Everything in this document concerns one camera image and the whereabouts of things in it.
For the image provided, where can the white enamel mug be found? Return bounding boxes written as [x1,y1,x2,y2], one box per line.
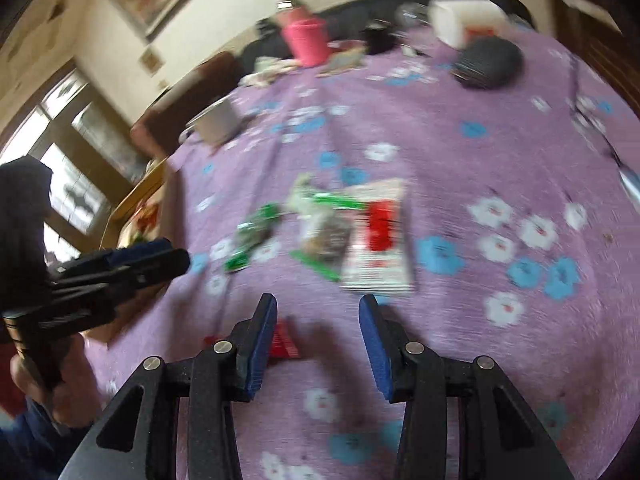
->
[182,95,246,147]

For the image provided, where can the clear glass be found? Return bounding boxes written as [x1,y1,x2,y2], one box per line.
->
[395,2,431,28]

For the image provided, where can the window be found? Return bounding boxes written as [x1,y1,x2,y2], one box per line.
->
[0,67,151,266]

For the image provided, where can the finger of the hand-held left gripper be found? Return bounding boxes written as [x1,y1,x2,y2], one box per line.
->
[60,239,173,281]
[55,250,191,306]

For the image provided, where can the pink thermos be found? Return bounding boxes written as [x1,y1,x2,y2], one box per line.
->
[272,0,331,68]

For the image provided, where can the clear green-striped snack packet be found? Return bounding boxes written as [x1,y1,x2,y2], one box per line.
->
[287,174,368,281]

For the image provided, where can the brown chair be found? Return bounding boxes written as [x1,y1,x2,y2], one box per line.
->
[130,51,246,158]

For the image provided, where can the large white red snack packet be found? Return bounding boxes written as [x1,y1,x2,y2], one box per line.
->
[340,178,416,295]

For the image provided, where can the cardboard box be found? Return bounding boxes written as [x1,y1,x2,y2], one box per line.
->
[97,157,173,251]

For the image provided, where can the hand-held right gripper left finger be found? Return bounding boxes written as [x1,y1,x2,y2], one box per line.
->
[60,294,278,480]

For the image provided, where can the person's left forearm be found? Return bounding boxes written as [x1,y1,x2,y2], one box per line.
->
[0,400,101,480]

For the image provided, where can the black cup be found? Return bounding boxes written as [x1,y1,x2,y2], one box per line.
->
[362,25,398,56]

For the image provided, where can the person's left hand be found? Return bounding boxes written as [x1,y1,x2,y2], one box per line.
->
[10,337,101,428]

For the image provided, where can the crumpled white cloth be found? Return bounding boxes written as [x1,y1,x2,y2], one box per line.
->
[240,55,301,88]

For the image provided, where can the purple floral tablecloth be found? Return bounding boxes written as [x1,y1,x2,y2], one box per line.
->
[82,25,640,480]

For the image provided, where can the white plastic jar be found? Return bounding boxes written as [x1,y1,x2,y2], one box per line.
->
[427,0,508,50]

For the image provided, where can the dark sofa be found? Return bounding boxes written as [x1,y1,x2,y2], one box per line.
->
[235,0,531,81]

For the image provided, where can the black pouch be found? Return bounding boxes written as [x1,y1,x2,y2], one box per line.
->
[452,37,525,90]

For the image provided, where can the small dark green snack packet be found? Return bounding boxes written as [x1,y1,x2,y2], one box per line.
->
[222,203,283,273]

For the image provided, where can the wall plaque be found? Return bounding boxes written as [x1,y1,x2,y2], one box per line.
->
[140,47,163,76]

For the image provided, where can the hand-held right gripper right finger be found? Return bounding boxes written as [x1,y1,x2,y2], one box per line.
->
[360,294,576,480]

